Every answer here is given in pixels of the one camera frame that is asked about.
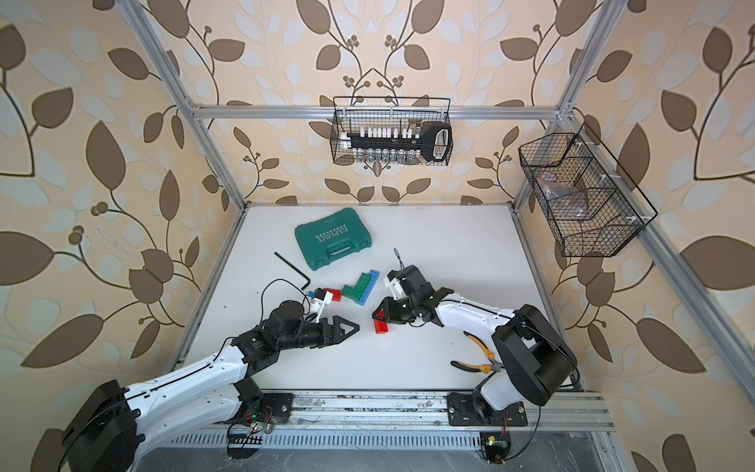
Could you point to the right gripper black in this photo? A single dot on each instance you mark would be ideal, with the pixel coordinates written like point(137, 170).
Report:
point(386, 306)

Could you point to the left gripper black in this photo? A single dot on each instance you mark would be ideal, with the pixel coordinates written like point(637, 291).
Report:
point(336, 332)

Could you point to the red lego brick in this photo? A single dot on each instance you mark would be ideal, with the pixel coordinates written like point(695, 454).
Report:
point(336, 295)
point(381, 327)

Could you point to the blue lego brick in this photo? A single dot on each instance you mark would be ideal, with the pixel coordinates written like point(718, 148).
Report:
point(373, 282)

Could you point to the green lego brick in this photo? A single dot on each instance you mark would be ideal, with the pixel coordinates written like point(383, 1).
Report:
point(356, 291)

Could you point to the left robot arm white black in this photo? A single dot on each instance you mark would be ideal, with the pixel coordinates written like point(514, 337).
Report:
point(118, 425)

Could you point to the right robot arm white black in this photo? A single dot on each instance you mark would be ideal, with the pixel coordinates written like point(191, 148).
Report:
point(528, 359)

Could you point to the black allen key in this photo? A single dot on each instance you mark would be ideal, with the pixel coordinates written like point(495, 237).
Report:
point(307, 280)

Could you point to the green plastic tool case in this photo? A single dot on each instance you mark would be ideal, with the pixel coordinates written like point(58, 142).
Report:
point(327, 240)

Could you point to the socket bit set holder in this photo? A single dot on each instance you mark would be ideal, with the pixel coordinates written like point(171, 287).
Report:
point(414, 145)

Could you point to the plastic bag in basket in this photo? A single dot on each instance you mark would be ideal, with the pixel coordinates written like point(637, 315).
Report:
point(564, 201)

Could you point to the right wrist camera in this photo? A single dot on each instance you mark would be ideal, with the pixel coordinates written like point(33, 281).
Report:
point(396, 290)

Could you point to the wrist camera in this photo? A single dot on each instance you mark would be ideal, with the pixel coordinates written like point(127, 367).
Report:
point(396, 290)
point(319, 299)

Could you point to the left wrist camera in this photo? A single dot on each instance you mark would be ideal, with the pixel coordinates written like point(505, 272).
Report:
point(319, 299)

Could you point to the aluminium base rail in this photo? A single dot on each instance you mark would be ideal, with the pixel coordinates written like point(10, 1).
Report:
point(364, 410)

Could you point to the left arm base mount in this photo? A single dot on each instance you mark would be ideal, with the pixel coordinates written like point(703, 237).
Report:
point(259, 407)

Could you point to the yellow handled pliers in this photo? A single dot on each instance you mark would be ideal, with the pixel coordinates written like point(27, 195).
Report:
point(486, 363)

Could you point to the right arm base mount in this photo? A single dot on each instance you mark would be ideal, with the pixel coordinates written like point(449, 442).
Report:
point(469, 410)

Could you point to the rear wire basket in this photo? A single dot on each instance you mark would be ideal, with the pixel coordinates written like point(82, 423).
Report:
point(387, 111)

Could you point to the side wire basket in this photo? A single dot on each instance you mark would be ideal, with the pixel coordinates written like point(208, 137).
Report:
point(592, 205)

